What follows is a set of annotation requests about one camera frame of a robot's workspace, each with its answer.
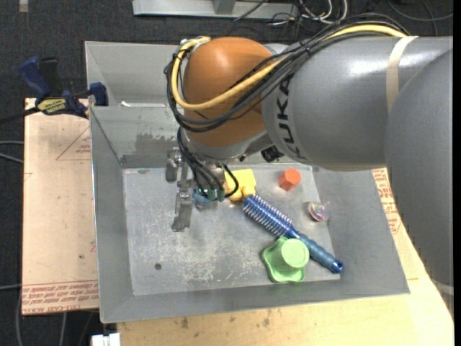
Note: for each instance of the small blue toy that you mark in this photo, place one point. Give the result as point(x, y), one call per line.
point(201, 201)

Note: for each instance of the green star-shaped cup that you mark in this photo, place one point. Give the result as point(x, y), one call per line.
point(286, 261)

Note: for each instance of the clear multicoloured spinning top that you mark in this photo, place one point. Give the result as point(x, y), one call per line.
point(317, 212)

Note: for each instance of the yellow toy block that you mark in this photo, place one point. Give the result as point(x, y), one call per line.
point(244, 182)

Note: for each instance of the brown cardboard board red print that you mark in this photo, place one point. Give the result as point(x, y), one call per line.
point(57, 207)

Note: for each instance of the grey metal bin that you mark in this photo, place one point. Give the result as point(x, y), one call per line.
point(201, 251)

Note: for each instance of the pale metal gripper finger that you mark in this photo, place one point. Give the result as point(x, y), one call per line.
point(183, 211)
point(172, 173)

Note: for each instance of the blue hair brush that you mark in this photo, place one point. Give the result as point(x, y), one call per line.
point(268, 216)

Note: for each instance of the orange-red hexagonal block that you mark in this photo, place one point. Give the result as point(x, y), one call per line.
point(289, 179)

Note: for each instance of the black cylinder on white bracket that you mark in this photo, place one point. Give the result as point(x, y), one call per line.
point(271, 153)

